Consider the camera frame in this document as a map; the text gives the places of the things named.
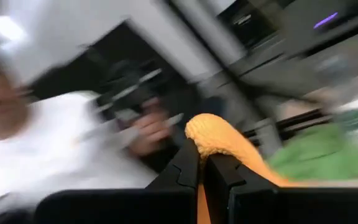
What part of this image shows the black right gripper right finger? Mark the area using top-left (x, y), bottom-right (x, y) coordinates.
top-left (203, 154), bottom-right (358, 224)

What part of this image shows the orange microfiber towel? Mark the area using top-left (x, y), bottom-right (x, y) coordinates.
top-left (184, 113), bottom-right (295, 224)

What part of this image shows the person's hand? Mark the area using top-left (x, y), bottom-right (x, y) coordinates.
top-left (126, 98), bottom-right (174, 157)

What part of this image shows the person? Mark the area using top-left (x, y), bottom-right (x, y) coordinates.
top-left (0, 12), bottom-right (180, 220)

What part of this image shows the black handheld device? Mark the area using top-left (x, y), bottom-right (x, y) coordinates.
top-left (93, 60), bottom-right (186, 150)

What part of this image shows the green microfiber towel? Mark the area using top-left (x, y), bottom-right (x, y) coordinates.
top-left (267, 123), bottom-right (358, 181)

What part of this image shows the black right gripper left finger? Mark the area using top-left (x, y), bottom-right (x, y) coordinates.
top-left (34, 138), bottom-right (200, 224)

